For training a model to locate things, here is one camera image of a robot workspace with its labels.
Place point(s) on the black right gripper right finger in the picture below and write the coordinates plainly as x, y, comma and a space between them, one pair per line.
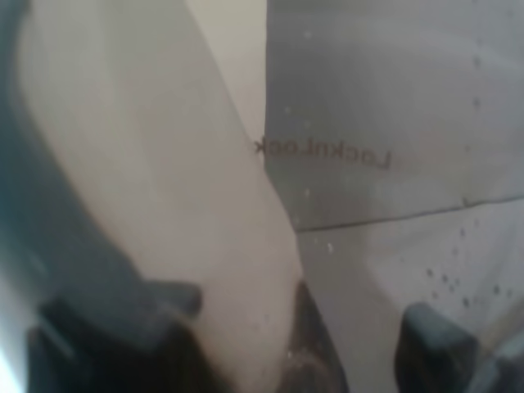
433, 353

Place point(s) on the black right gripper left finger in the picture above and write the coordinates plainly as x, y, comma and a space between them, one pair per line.
65, 353

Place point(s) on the smoky transparent water bottle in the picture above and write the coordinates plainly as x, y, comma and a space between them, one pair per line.
283, 177

